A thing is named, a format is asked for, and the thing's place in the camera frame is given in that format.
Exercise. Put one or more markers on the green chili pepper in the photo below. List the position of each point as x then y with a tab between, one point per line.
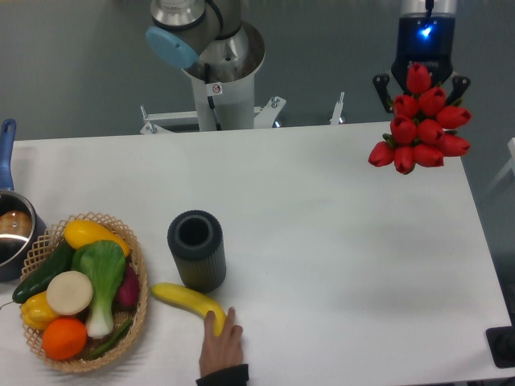
112	341

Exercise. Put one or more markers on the green bok choy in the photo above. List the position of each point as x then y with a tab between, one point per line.
103	263

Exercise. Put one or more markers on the red tulip bouquet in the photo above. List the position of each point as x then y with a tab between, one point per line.
423	131

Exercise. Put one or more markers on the white furniture leg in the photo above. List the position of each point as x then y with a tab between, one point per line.
505	175

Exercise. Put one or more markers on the yellow squash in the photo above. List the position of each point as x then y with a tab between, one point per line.
79	233

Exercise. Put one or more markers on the woven wicker basket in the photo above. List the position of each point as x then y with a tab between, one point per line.
133	318

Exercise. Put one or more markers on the white metal base frame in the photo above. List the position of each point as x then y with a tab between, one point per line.
266	116

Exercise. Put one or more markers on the person's hand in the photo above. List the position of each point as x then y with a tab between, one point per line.
221	351

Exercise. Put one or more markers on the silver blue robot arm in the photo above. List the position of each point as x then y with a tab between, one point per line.
211	41

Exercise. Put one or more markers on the black device at edge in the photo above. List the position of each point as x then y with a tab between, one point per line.
501	345

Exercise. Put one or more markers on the beige round bun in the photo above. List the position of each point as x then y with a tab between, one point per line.
69	293

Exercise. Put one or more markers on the purple sweet potato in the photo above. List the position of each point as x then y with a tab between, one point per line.
128	292

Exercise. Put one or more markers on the orange fruit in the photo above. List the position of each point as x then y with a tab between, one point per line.
64	338

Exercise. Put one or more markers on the dark green cucumber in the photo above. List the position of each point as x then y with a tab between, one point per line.
58	262

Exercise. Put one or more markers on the blue handled saucepan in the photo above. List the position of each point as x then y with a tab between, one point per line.
20	224

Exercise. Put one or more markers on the yellow bell pepper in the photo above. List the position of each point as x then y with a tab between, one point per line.
36	312

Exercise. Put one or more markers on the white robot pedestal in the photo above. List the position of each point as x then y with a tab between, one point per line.
224	105

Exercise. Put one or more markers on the dark sleeved forearm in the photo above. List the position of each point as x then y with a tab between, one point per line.
233	376

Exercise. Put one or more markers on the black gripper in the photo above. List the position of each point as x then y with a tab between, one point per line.
427	41

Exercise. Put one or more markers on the dark ribbed vase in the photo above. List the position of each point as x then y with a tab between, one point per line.
195	239

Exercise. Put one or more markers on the yellow banana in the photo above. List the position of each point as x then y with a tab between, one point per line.
191	301

